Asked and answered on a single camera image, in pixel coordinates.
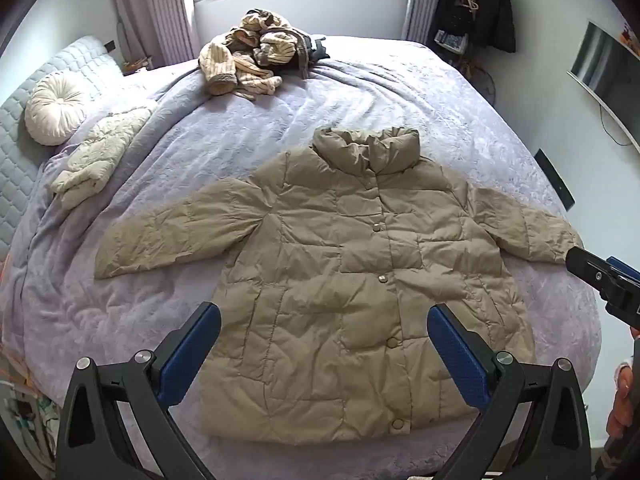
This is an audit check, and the floor clutter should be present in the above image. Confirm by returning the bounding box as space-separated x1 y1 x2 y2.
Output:
0 340 62 480

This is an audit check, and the wall-mounted television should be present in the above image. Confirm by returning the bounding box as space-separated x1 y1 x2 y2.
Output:
566 19 640 152

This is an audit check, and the person's right hand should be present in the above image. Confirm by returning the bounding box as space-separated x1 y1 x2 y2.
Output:
606 360 640 443

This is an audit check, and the cream round cushion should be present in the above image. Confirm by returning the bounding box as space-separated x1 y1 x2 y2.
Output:
24 71 93 147

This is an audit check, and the grey quilted headboard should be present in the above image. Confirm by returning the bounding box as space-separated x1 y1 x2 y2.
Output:
0 35 123 261

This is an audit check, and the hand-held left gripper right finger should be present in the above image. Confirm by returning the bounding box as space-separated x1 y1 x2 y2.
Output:
427 302 598 480

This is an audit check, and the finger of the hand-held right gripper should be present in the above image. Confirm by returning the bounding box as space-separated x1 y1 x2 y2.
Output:
566 246 640 331

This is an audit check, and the cream quilted garment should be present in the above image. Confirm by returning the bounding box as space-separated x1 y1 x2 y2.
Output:
50 106 158 211

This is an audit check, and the dark garment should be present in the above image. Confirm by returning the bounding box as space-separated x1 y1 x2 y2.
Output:
295 32 332 81

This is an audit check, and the black hanging coat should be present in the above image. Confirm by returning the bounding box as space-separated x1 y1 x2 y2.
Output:
431 0 517 54

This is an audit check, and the black strip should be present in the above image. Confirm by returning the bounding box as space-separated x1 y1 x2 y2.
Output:
534 148 577 211

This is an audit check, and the khaki puffer jacket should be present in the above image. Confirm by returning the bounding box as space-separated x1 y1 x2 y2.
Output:
94 126 585 445

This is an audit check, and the lavender bed blanket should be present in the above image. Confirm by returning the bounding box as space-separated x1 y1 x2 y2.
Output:
0 35 603 480

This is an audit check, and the grey pleated curtain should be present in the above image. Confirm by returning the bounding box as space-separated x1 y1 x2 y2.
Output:
400 0 457 43
127 0 197 66

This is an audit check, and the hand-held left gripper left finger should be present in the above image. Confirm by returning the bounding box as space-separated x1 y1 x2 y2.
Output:
55 302 222 480

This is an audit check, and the beige striped garment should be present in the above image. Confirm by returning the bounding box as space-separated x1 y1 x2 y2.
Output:
198 8 307 98

